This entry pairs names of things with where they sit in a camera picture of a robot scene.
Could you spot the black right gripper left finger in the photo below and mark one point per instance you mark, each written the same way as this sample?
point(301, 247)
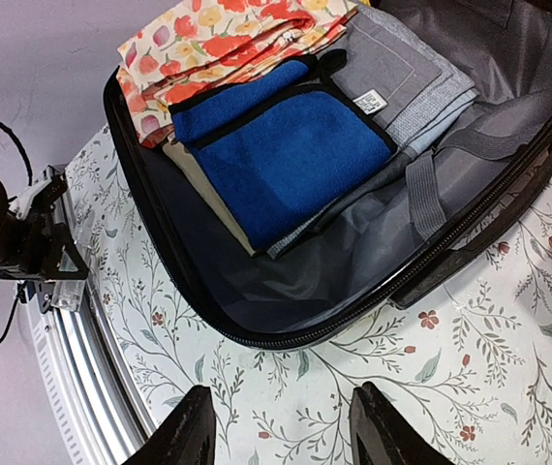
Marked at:
point(187, 436)

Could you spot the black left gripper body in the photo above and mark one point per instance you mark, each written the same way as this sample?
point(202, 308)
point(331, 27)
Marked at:
point(33, 246)

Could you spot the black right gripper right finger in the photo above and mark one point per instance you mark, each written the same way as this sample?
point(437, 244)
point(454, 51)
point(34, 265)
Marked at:
point(380, 435)

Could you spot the yellow Pikachu suitcase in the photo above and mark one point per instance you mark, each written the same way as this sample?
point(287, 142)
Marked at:
point(394, 237)

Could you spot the orange floral cloth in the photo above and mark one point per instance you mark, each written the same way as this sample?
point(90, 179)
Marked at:
point(198, 46)

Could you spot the floral table mat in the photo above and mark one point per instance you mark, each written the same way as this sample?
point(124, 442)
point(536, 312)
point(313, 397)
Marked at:
point(469, 366)

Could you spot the beige folded cloth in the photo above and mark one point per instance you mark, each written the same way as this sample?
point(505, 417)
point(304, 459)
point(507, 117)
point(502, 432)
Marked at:
point(187, 163)

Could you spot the blue fabric pouch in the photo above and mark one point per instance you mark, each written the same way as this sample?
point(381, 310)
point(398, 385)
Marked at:
point(279, 149)

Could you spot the grey fabric pouch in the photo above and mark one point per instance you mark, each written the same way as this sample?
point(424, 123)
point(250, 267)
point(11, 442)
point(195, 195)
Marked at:
point(403, 84)

